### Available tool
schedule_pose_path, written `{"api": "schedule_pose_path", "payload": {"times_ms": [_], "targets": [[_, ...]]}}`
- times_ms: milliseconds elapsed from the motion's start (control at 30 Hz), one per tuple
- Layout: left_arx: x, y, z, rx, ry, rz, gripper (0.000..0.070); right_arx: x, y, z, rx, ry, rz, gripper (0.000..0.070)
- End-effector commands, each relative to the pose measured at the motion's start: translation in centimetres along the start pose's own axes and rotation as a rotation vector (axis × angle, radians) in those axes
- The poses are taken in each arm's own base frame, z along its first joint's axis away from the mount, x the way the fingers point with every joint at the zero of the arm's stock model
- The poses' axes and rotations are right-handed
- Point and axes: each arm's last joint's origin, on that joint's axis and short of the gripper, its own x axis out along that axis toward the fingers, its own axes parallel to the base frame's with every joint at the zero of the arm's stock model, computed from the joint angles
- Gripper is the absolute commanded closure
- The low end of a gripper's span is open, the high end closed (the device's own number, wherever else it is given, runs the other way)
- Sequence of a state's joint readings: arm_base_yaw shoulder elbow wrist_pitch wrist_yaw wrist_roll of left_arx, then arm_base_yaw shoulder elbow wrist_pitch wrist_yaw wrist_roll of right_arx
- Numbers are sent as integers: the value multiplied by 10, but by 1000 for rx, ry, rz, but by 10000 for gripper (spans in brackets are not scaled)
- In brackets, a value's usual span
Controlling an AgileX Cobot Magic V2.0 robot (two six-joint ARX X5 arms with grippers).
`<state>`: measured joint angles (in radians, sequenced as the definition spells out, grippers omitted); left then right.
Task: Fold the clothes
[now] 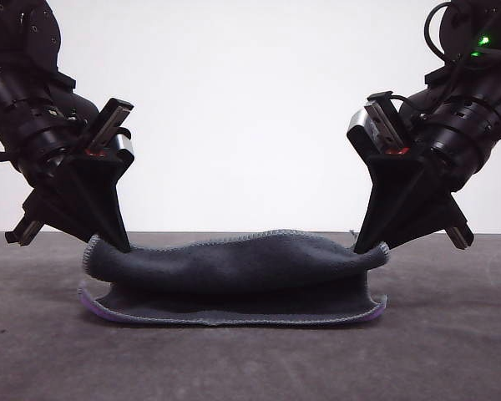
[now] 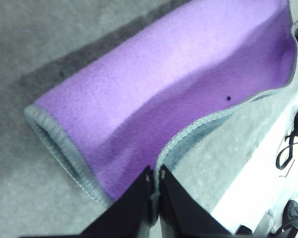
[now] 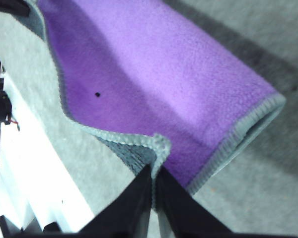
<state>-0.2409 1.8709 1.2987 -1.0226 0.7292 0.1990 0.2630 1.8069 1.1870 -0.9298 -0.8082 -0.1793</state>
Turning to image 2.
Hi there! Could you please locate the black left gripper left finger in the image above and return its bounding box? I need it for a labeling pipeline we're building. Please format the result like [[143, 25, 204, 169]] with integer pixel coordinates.
[[18, 165, 155, 238]]

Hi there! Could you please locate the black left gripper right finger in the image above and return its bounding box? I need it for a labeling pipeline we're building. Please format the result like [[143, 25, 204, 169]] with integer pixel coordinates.
[[158, 165, 238, 238]]

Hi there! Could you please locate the purple towel with grey hem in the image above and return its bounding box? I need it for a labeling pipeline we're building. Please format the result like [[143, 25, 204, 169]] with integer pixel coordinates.
[[23, 0, 298, 225]]

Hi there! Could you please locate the black rounded device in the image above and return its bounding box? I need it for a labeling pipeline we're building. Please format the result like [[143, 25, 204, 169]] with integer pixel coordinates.
[[285, 200, 298, 222]]

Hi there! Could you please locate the black cable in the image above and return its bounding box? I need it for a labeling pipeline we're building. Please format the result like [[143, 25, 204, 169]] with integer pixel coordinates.
[[276, 127, 298, 172]]

